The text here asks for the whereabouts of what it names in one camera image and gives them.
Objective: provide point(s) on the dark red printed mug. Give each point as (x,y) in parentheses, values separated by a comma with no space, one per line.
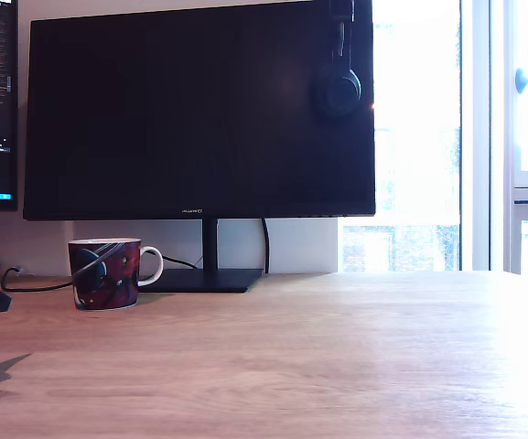
(103,274)

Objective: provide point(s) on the large black monitor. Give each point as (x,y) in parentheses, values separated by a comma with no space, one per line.
(176,114)

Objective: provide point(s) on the black headphones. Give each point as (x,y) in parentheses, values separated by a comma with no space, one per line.
(341,91)

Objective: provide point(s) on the white window frame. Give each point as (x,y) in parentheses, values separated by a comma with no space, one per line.
(481,137)

